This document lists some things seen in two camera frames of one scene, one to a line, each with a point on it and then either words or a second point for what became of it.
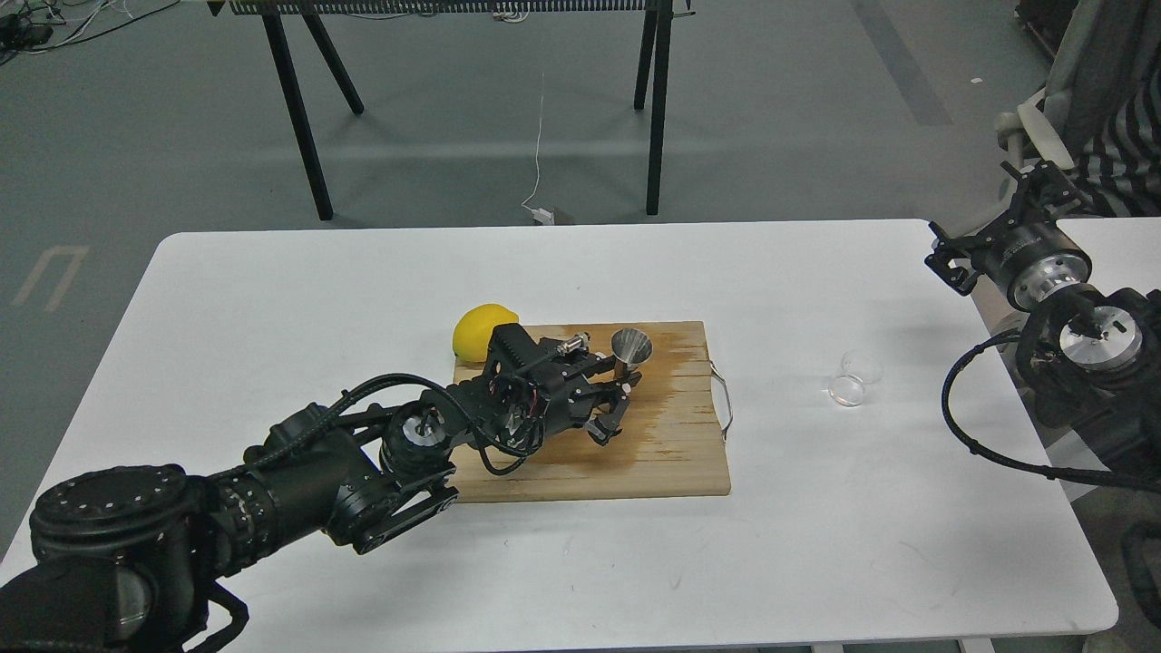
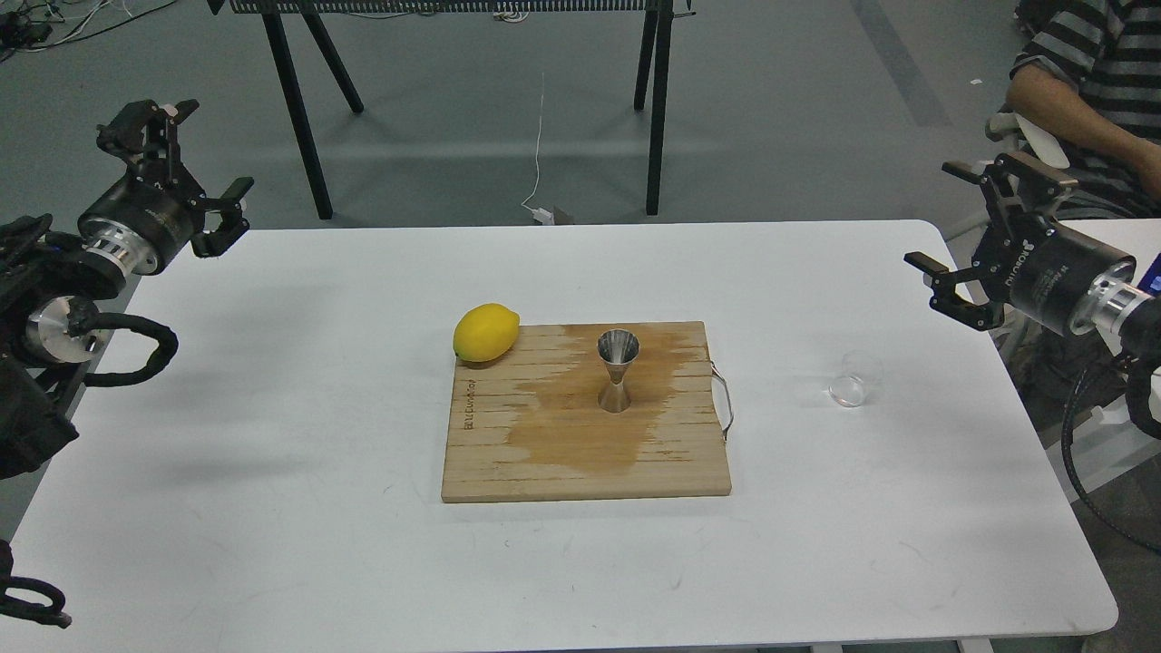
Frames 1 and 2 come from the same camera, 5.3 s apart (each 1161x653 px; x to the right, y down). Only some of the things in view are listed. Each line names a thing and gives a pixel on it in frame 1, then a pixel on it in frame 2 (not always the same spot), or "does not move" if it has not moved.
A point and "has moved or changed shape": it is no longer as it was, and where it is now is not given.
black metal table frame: x=653 y=81 does not move
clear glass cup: x=859 y=367 does not move
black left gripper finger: x=601 y=429 -> x=211 y=244
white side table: x=1125 y=252 does not move
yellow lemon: x=474 y=328 does not move
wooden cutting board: x=672 y=445 does not move
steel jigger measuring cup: x=629 y=346 has moved or changed shape
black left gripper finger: x=600 y=368 -> x=144 y=133
